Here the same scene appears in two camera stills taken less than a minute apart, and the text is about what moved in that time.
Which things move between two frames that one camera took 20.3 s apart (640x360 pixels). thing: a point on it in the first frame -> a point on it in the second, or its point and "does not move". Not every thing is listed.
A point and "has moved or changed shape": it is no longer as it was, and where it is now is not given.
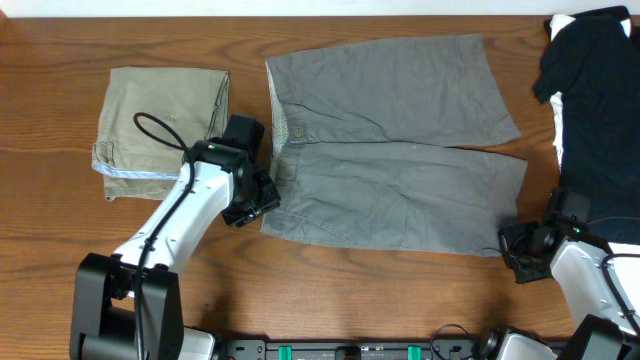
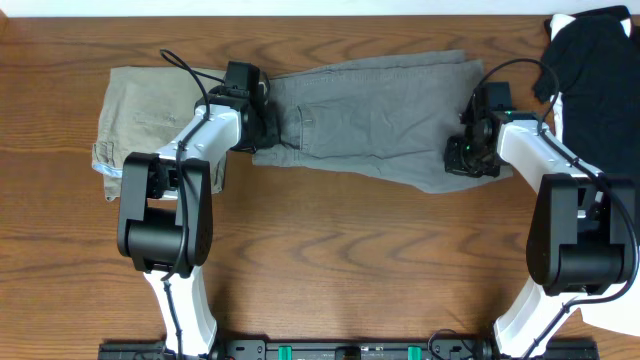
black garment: (594, 64) does not move
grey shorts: (371, 146) has moved or changed shape
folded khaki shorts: (149, 119) does not move
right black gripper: (508, 236) -> (453, 164)
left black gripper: (272, 201) -> (273, 137)
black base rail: (443, 349) does not move
